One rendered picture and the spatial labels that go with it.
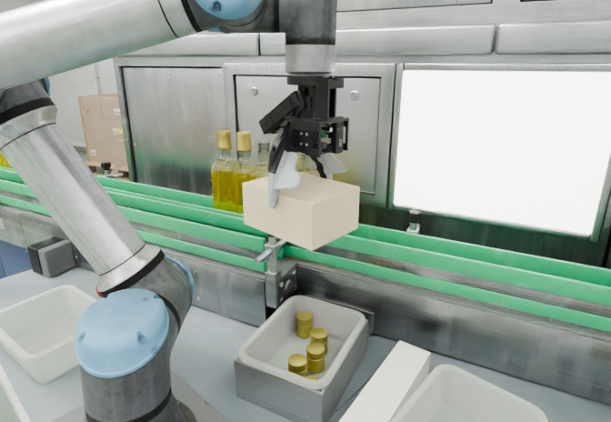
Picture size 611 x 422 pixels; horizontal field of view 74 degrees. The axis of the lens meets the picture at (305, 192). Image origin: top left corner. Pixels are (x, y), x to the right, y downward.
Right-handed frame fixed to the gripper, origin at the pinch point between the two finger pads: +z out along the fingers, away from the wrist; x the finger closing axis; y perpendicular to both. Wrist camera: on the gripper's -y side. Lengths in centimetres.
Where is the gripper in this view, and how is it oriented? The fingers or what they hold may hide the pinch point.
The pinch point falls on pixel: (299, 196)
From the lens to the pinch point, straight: 69.2
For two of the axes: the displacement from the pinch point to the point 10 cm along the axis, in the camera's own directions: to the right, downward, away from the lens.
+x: 6.8, -2.3, 7.0
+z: -0.1, 9.5, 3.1
